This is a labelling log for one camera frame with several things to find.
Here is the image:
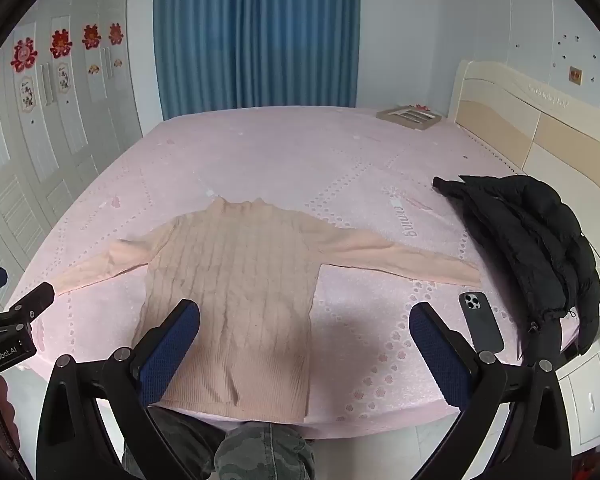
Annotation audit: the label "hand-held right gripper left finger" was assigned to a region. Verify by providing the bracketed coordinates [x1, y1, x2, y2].
[35, 299, 216, 480]

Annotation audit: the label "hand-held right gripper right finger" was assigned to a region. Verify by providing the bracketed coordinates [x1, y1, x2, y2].
[409, 301, 576, 480]

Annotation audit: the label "pink knitted sweater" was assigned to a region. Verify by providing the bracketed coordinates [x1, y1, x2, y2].
[55, 197, 482, 423]

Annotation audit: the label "person's left hand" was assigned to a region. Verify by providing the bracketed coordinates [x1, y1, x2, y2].
[0, 375, 12, 447]

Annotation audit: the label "dark smartphone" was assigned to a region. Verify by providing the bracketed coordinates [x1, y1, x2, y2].
[459, 291, 505, 354]

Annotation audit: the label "camouflage pants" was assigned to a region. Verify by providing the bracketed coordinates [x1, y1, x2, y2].
[121, 405, 317, 480]

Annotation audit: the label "black puffer jacket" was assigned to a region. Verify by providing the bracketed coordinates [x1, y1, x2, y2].
[432, 174, 600, 361]

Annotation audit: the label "white nightstand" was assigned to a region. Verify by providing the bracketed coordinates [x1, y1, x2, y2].
[555, 332, 600, 461]

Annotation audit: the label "white wardrobe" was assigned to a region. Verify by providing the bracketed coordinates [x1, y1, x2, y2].
[0, 0, 146, 311]

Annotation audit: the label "pink patterned bed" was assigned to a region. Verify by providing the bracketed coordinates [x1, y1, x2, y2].
[27, 105, 600, 441]

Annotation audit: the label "cream bed headboard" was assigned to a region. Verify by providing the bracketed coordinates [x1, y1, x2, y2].
[447, 59, 600, 281]

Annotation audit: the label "blue curtain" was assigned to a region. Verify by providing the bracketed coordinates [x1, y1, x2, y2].
[152, 0, 362, 122]

